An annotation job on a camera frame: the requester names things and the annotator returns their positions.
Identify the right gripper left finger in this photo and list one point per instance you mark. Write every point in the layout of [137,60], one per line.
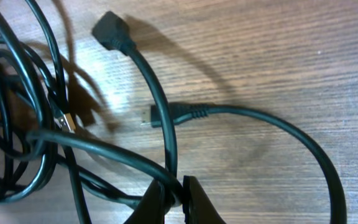
[150,210]

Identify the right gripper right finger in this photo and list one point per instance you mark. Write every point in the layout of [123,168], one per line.
[197,206]

